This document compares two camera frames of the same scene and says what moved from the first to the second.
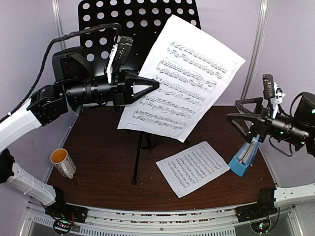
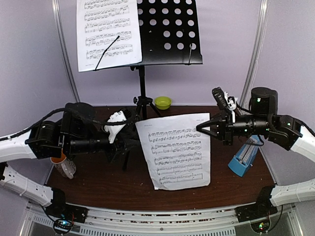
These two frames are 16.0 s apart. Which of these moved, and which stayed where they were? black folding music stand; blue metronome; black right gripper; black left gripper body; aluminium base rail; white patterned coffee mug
Moved: black folding music stand; black right gripper; black left gripper body
Stayed: blue metronome; aluminium base rail; white patterned coffee mug
